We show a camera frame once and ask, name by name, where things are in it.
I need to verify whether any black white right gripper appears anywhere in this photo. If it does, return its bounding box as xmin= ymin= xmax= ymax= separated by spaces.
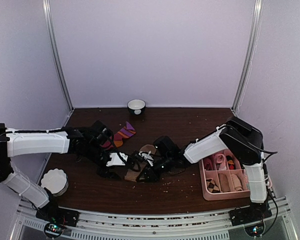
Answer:
xmin=138 ymin=155 xmax=174 ymax=183

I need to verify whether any purple orange striped sock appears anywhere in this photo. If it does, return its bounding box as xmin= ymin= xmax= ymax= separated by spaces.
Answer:
xmin=102 ymin=121 xmax=136 ymax=149

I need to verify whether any tan ribbed sock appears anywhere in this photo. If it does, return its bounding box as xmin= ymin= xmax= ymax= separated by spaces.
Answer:
xmin=124 ymin=144 xmax=157 ymax=182

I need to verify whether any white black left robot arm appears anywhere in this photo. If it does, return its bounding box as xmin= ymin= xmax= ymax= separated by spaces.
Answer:
xmin=0 ymin=120 xmax=140 ymax=222

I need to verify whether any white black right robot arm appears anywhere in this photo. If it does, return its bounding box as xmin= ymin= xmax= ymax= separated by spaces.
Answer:
xmin=136 ymin=117 xmax=270 ymax=221

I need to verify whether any light pink rolled sock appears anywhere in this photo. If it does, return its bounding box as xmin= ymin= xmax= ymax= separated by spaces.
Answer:
xmin=213 ymin=153 xmax=227 ymax=171

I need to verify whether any black argyle rolled sock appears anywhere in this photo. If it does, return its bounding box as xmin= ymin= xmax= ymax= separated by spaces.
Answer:
xmin=206 ymin=178 xmax=221 ymax=194

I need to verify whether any black white small bowl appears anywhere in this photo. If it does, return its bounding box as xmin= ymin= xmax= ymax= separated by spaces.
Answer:
xmin=127 ymin=99 xmax=146 ymax=116

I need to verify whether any pink divided organizer box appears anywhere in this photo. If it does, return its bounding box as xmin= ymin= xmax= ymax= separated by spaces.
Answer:
xmin=199 ymin=149 xmax=273 ymax=201

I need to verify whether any tan rolled sock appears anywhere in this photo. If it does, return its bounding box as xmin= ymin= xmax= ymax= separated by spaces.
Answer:
xmin=218 ymin=173 xmax=232 ymax=193

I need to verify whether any black red rolled sock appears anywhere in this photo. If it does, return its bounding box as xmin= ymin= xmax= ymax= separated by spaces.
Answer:
xmin=226 ymin=155 xmax=238 ymax=170

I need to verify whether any white scalloped bowl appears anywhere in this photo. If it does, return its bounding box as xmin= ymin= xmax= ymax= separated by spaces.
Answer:
xmin=40 ymin=168 xmax=69 ymax=197

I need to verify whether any beige rolled sock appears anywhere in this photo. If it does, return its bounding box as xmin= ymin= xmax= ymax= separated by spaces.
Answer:
xmin=230 ymin=173 xmax=248 ymax=192

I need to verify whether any left circuit board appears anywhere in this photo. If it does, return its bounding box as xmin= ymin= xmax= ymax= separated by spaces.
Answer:
xmin=43 ymin=222 xmax=65 ymax=239

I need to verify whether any circuit board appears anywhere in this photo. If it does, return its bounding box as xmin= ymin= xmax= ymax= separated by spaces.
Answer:
xmin=244 ymin=223 xmax=265 ymax=238
xmin=43 ymin=222 xmax=65 ymax=239

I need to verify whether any right circuit board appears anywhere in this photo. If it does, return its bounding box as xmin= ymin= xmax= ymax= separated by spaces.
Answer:
xmin=244 ymin=223 xmax=265 ymax=238

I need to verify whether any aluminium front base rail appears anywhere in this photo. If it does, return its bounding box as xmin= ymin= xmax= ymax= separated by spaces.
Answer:
xmin=8 ymin=197 xmax=300 ymax=240

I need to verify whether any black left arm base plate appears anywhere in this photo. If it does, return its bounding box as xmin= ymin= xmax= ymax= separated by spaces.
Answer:
xmin=35 ymin=208 xmax=80 ymax=227

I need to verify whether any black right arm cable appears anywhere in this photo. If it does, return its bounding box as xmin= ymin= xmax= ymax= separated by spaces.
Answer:
xmin=254 ymin=146 xmax=279 ymax=161

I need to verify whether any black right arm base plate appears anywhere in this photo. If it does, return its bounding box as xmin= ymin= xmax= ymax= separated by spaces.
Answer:
xmin=229 ymin=207 xmax=273 ymax=226

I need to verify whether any aluminium left corner post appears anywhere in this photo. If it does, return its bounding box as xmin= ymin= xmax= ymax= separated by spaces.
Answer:
xmin=42 ymin=0 xmax=74 ymax=111

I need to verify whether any aluminium corner post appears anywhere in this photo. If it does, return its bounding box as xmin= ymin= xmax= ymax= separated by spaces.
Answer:
xmin=42 ymin=0 xmax=74 ymax=111
xmin=232 ymin=0 xmax=263 ymax=112

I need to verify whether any aluminium right corner post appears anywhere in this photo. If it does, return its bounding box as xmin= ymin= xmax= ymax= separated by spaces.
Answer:
xmin=232 ymin=0 xmax=263 ymax=112

